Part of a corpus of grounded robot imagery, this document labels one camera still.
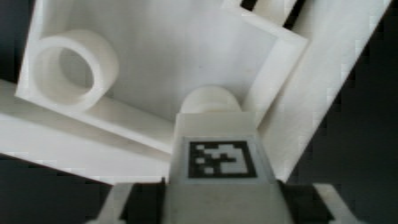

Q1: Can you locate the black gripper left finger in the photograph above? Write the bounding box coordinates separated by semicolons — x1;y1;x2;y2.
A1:
86;181;168;224

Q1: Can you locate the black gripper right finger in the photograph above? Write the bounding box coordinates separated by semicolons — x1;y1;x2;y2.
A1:
278;181;370;224

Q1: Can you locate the white chair leg block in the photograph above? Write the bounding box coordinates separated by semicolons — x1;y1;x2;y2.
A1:
162;86;294;224

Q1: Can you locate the white chair seat part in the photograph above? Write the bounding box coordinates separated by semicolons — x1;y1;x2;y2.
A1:
17;0;393;178

